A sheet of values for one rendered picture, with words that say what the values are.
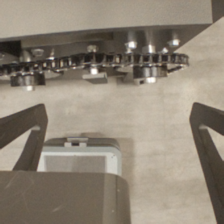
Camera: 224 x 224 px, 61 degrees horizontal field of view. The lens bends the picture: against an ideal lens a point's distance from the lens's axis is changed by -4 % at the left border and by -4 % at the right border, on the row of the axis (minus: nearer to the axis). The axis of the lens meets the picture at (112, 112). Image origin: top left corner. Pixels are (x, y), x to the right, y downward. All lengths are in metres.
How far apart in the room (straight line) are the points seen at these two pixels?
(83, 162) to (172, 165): 0.65
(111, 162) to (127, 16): 1.01
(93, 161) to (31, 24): 1.00
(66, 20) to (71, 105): 1.20
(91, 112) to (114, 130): 0.20
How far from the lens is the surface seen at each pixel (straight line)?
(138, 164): 1.42
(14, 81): 0.49
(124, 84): 1.32
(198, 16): 0.19
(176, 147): 1.44
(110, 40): 0.41
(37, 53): 0.46
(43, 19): 0.18
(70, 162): 1.16
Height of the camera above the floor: 1.33
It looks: 85 degrees down
